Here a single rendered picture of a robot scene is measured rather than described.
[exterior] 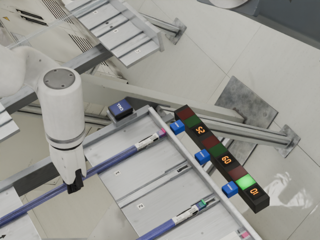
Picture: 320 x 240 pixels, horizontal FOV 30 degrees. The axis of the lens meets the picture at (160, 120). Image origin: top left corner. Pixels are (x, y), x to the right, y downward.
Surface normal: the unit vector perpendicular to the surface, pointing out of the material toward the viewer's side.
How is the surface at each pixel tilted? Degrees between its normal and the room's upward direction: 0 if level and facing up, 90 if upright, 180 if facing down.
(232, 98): 0
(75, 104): 101
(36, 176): 90
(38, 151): 90
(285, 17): 90
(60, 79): 54
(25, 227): 45
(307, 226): 0
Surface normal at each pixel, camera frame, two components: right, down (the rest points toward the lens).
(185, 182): -0.11, -0.64
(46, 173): 0.51, 0.61
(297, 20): 0.66, 0.32
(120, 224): -0.68, -0.14
